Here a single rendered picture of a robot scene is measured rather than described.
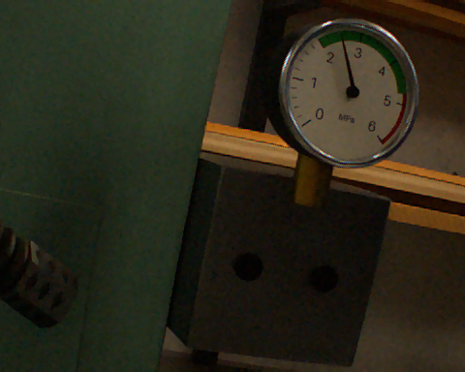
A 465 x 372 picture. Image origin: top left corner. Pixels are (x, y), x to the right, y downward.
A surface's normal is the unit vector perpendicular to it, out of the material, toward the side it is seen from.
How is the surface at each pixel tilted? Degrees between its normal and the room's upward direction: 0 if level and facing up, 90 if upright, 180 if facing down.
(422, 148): 90
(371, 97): 90
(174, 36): 90
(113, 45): 90
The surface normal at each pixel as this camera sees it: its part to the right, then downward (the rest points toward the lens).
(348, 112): 0.25, 0.11
